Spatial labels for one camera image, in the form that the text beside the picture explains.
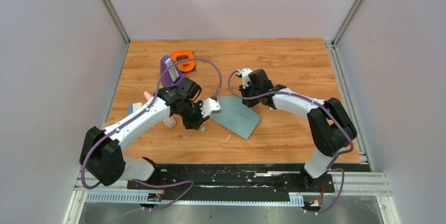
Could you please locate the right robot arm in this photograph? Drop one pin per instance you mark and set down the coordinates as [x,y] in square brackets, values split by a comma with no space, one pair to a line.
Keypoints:
[331,128]

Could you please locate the aluminium frame rail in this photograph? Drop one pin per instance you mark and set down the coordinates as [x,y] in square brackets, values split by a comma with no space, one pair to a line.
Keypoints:
[372,184]

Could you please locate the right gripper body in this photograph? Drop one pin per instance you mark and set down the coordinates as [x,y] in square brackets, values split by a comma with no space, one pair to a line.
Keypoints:
[248,90]

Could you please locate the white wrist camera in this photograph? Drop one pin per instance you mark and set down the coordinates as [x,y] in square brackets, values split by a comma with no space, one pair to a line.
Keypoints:
[210,106]
[244,75]

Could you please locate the grey-green envelope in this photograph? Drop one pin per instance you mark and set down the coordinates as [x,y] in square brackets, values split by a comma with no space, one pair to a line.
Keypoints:
[236,117]

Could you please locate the pink toy microphone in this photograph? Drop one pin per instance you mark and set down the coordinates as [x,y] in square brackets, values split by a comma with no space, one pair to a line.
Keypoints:
[169,122]

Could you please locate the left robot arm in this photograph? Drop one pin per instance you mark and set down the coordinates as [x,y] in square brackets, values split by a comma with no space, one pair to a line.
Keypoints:
[102,152]

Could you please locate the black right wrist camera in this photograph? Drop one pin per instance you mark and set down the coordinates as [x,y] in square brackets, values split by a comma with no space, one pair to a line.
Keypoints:
[259,78]

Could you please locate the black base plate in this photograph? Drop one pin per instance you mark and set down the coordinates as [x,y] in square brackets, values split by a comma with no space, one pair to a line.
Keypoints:
[234,182]

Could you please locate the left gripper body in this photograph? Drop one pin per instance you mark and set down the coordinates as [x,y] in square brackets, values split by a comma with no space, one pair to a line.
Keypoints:
[192,115]

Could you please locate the purple stand with device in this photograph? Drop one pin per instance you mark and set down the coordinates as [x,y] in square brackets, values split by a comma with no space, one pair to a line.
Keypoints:
[173,76]

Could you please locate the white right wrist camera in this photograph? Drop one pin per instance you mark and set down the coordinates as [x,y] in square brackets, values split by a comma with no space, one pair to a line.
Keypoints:
[244,75]

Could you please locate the white blue toy brick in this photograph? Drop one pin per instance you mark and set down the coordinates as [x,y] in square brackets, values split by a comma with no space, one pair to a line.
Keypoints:
[134,107]

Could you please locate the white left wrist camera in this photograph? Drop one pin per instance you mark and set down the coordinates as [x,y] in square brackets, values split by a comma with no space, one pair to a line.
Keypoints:
[210,106]

